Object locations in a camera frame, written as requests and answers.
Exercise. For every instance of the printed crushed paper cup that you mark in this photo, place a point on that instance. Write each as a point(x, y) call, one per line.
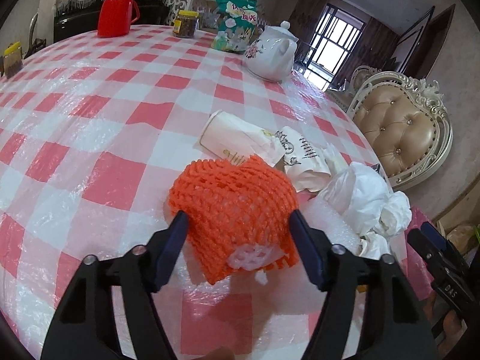
point(303, 164)

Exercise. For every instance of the white ceramic teapot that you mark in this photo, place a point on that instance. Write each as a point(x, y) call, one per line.
point(271, 56)

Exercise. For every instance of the yellow lid snack jar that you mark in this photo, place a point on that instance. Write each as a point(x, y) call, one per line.
point(185, 23)

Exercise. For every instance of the green snack bag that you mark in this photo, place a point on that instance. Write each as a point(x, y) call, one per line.
point(236, 25)

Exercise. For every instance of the cream tufted ornate chair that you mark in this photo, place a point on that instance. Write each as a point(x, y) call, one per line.
point(407, 125)

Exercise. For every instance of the yellow lid jar at edge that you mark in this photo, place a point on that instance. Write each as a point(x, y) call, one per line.
point(12, 59)

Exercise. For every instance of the black piano with lace cover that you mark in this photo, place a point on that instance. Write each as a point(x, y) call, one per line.
point(73, 17)

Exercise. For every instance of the red thermos jug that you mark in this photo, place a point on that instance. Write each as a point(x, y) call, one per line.
point(116, 17)

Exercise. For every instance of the red checkered tablecloth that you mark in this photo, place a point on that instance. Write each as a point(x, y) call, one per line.
point(95, 131)

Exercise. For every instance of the white foam sheet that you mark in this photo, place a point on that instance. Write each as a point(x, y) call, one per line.
point(320, 215)

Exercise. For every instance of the white tissue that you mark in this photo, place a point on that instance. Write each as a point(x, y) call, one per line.
point(367, 204)

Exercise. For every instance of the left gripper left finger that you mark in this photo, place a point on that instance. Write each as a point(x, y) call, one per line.
point(84, 326)

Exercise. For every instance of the white plastic wrapper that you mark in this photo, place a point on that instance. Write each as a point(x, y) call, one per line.
point(334, 159)

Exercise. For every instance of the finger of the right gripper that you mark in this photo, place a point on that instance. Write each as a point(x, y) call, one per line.
point(423, 247)
point(433, 236)

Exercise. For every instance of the right hand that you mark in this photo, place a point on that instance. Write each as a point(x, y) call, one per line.
point(452, 327)

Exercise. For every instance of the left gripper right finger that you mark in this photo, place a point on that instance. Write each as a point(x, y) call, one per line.
point(394, 324)

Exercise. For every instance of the black cardboard box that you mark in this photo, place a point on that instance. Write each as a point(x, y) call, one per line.
point(377, 168)

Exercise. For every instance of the crushed white paper cup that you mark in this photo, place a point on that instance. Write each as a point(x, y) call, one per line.
point(229, 137)

